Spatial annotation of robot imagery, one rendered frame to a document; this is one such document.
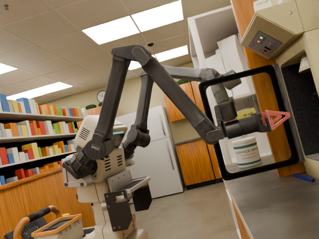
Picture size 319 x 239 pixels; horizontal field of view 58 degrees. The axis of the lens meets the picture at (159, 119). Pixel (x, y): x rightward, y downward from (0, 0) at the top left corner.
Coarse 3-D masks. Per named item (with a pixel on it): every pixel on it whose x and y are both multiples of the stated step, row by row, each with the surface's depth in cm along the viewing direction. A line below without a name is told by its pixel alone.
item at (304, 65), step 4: (304, 56) 94; (304, 60) 93; (300, 64) 95; (304, 64) 93; (308, 64) 91; (300, 68) 95; (304, 68) 92; (308, 68) 91; (300, 72) 98; (304, 72) 101
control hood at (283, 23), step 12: (264, 12) 83; (276, 12) 83; (288, 12) 83; (252, 24) 92; (264, 24) 87; (276, 24) 83; (288, 24) 82; (300, 24) 82; (252, 36) 100; (276, 36) 90; (288, 36) 85
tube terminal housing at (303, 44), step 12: (276, 0) 97; (288, 0) 87; (300, 0) 82; (312, 0) 82; (300, 12) 82; (312, 12) 82; (312, 24) 82; (300, 36) 85; (312, 36) 82; (288, 48) 97; (300, 48) 87; (312, 48) 81; (276, 60) 112; (288, 60) 100; (300, 60) 108; (312, 60) 81; (312, 72) 83; (300, 144) 109; (312, 168) 103
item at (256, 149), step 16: (240, 80) 113; (256, 80) 112; (208, 96) 113; (224, 96) 113; (240, 96) 112; (256, 96) 112; (272, 96) 112; (240, 112) 112; (224, 144) 112; (240, 144) 112; (256, 144) 111; (272, 144) 111; (288, 144) 111; (224, 160) 112; (240, 160) 111; (256, 160) 111; (272, 160) 111
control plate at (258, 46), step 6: (258, 30) 93; (258, 36) 97; (264, 36) 94; (252, 42) 106; (258, 42) 102; (264, 42) 99; (270, 42) 97; (276, 42) 94; (252, 48) 111; (258, 48) 108; (264, 48) 104; (270, 48) 102; (276, 48) 99; (264, 54) 110; (270, 54) 107
